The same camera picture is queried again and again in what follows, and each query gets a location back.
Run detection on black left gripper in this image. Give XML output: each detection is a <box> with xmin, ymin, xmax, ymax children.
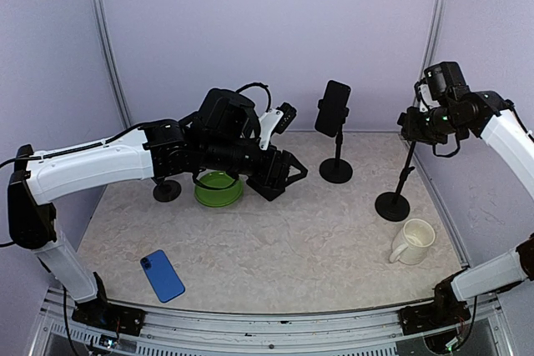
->
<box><xmin>202</xmin><ymin>136</ymin><xmax>310</xmax><ymax>190</ymax></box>

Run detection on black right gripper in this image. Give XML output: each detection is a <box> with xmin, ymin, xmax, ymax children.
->
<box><xmin>404</xmin><ymin>102</ymin><xmax>469</xmax><ymax>143</ymax></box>

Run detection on black folding phone stand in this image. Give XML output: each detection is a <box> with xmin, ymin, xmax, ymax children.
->
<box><xmin>246</xmin><ymin>178</ymin><xmax>285</xmax><ymax>202</ymax></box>

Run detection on black round-base clamp stand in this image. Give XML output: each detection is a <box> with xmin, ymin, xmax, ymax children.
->
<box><xmin>315</xmin><ymin>98</ymin><xmax>353</xmax><ymax>184</ymax></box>

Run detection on black phone teal case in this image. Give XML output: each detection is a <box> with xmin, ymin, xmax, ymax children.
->
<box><xmin>315</xmin><ymin>80</ymin><xmax>351</xmax><ymax>138</ymax></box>

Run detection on black tall round-base stand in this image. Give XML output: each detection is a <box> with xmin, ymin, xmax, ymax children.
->
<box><xmin>375</xmin><ymin>142</ymin><xmax>416</xmax><ymax>222</ymax></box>

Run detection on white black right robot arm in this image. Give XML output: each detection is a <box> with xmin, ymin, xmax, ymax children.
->
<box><xmin>397</xmin><ymin>61</ymin><xmax>533</xmax><ymax>326</ymax></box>

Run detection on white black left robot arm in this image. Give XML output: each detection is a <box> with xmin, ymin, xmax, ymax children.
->
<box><xmin>7</xmin><ymin>88</ymin><xmax>308</xmax><ymax>327</ymax></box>

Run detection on blue phone face down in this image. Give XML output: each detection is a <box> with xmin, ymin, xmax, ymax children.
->
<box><xmin>140</xmin><ymin>249</ymin><xmax>185</xmax><ymax>303</ymax></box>

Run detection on green plate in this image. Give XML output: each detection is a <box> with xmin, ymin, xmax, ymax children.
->
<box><xmin>194</xmin><ymin>171</ymin><xmax>244</xmax><ymax>208</ymax></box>

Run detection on cream ceramic mug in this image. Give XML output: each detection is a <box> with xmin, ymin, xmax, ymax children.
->
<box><xmin>389</xmin><ymin>218</ymin><xmax>436</xmax><ymax>265</ymax></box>

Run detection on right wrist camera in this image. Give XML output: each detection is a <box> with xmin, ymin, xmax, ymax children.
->
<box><xmin>414</xmin><ymin>78</ymin><xmax>434</xmax><ymax>113</ymax></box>

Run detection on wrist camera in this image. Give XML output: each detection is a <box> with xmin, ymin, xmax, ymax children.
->
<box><xmin>259</xmin><ymin>103</ymin><xmax>297</xmax><ymax>151</ymax></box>
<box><xmin>414</xmin><ymin>78</ymin><xmax>434</xmax><ymax>113</ymax></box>

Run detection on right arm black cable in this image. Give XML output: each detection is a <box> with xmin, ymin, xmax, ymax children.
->
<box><xmin>431</xmin><ymin>134</ymin><xmax>464</xmax><ymax>158</ymax></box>

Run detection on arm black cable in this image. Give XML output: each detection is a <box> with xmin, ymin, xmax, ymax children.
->
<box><xmin>431</xmin><ymin>134</ymin><xmax>464</xmax><ymax>158</ymax></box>
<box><xmin>191</xmin><ymin>81</ymin><xmax>272</xmax><ymax>193</ymax></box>

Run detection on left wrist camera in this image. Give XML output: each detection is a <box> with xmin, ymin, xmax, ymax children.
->
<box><xmin>259</xmin><ymin>103</ymin><xmax>297</xmax><ymax>151</ymax></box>

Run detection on right aluminium frame post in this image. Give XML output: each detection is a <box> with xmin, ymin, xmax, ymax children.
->
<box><xmin>416</xmin><ymin>0</ymin><xmax>447</xmax><ymax>81</ymax></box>

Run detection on aluminium frame post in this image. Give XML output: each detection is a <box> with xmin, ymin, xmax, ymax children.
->
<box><xmin>416</xmin><ymin>0</ymin><xmax>447</xmax><ymax>81</ymax></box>
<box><xmin>91</xmin><ymin>0</ymin><xmax>133</xmax><ymax>128</ymax></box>

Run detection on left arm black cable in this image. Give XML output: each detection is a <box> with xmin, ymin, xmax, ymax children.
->
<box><xmin>191</xmin><ymin>81</ymin><xmax>272</xmax><ymax>193</ymax></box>

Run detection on front aluminium rail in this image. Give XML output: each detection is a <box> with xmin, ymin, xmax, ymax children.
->
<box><xmin>28</xmin><ymin>284</ymin><xmax>514</xmax><ymax>356</ymax></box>

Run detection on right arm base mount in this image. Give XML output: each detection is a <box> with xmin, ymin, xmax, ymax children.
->
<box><xmin>398</xmin><ymin>272</ymin><xmax>471</xmax><ymax>335</ymax></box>

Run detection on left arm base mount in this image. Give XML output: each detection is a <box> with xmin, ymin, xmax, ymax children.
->
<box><xmin>72</xmin><ymin>273</ymin><xmax>146</xmax><ymax>337</ymax></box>

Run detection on left aluminium frame post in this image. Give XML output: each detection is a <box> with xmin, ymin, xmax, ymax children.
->
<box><xmin>91</xmin><ymin>0</ymin><xmax>133</xmax><ymax>128</ymax></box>

